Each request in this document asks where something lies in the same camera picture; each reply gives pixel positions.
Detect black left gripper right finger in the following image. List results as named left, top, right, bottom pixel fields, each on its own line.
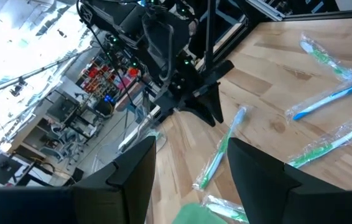
left=227, top=137, right=352, bottom=224

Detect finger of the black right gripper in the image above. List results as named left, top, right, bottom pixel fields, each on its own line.
left=180, top=100, right=217, bottom=128
left=198, top=59, right=236, bottom=124

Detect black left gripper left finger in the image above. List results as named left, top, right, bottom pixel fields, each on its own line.
left=0, top=135, right=157, bottom=224

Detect green toothbrush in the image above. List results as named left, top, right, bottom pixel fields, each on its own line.
left=192, top=105, right=249, bottom=192
left=298, top=30, right=352, bottom=82
left=201, top=194, right=249, bottom=223
left=287, top=109, right=352, bottom=169

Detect blue toothbrush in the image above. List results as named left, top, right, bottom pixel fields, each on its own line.
left=284, top=76, right=352, bottom=121

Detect grey office chair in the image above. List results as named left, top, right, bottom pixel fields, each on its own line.
left=40, top=123, right=80, bottom=162

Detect green cloth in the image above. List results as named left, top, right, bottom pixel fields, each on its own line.
left=172, top=202, right=229, bottom=224

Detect red parts organizer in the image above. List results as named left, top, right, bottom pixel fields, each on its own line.
left=81, top=60, right=142, bottom=96

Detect black computer case blue lights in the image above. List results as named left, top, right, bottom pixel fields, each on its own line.
left=95, top=93, right=116, bottom=118

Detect silver aluminium bracket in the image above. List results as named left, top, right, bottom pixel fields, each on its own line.
left=246, top=0, right=286, bottom=22

